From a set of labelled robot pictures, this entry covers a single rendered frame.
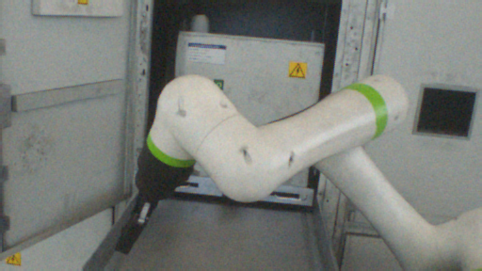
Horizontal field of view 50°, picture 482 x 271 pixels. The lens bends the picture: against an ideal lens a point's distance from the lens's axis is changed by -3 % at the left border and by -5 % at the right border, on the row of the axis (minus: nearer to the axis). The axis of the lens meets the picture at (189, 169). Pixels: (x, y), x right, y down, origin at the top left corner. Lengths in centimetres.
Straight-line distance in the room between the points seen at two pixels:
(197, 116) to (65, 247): 123
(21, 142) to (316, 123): 78
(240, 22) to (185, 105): 167
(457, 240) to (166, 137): 73
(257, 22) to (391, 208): 138
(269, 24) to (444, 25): 95
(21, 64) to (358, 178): 83
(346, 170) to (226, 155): 50
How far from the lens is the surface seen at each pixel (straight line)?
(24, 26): 135
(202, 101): 79
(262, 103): 172
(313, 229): 166
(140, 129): 174
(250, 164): 75
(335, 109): 94
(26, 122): 138
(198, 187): 179
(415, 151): 175
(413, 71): 171
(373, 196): 125
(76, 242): 192
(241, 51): 171
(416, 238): 132
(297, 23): 244
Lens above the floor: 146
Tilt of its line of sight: 17 degrees down
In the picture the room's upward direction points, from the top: 4 degrees clockwise
